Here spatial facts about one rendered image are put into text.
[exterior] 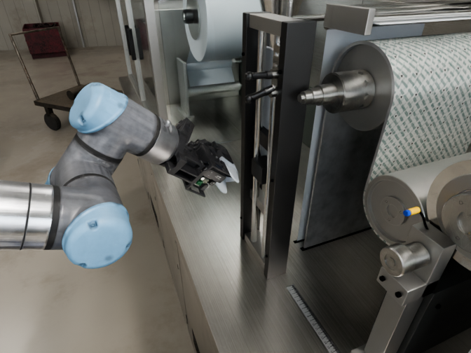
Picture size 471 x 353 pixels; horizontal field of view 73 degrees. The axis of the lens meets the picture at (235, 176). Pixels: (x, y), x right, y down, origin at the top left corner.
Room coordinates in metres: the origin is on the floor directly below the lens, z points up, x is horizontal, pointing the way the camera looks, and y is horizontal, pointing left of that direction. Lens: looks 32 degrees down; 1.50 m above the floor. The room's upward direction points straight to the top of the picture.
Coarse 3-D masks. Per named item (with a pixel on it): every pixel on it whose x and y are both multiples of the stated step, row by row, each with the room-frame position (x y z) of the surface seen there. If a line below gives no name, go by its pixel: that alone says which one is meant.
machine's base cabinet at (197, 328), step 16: (144, 160) 1.59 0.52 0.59; (144, 176) 1.82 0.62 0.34; (160, 208) 1.19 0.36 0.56; (160, 224) 1.32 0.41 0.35; (176, 256) 0.89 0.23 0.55; (176, 272) 0.96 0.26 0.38; (176, 288) 1.04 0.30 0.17; (192, 288) 0.65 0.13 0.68; (192, 304) 0.68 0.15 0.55; (192, 320) 0.71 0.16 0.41; (192, 336) 0.76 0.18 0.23; (208, 336) 0.50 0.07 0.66; (208, 352) 0.52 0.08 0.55
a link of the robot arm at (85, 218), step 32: (0, 192) 0.26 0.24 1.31; (32, 192) 0.28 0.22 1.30; (64, 192) 0.30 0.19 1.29; (96, 192) 0.32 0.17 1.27; (0, 224) 0.24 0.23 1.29; (32, 224) 0.25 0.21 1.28; (64, 224) 0.27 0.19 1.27; (96, 224) 0.27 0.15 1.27; (128, 224) 0.28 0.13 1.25; (96, 256) 0.26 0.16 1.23
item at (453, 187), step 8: (464, 176) 0.32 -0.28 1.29; (448, 184) 0.34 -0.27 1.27; (456, 184) 0.33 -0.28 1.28; (464, 184) 0.32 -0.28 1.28; (440, 192) 0.34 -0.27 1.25; (448, 192) 0.33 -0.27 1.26; (456, 192) 0.33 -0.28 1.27; (440, 200) 0.34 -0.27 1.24; (440, 208) 0.33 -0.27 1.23; (440, 216) 0.33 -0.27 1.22; (440, 224) 0.33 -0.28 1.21; (456, 248) 0.30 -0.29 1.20
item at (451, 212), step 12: (468, 192) 0.31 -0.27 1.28; (444, 204) 0.32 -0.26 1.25; (456, 204) 0.31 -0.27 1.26; (468, 204) 0.29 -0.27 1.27; (444, 216) 0.31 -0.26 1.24; (456, 216) 0.30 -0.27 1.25; (468, 216) 0.29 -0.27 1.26; (444, 228) 0.31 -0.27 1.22; (456, 228) 0.29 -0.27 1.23; (468, 228) 0.28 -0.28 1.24; (456, 240) 0.29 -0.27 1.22; (468, 240) 0.28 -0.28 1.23
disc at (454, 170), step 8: (464, 160) 0.34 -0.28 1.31; (448, 168) 0.35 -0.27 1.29; (456, 168) 0.34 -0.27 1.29; (464, 168) 0.33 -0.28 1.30; (440, 176) 0.35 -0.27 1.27; (448, 176) 0.34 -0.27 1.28; (456, 176) 0.33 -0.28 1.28; (432, 184) 0.36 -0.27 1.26; (440, 184) 0.35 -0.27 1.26; (432, 192) 0.35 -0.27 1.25; (432, 200) 0.35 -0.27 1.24; (432, 208) 0.35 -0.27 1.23; (432, 216) 0.34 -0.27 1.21; (432, 224) 0.34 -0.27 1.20; (456, 256) 0.30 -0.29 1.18; (464, 256) 0.29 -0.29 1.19; (464, 264) 0.29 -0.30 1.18
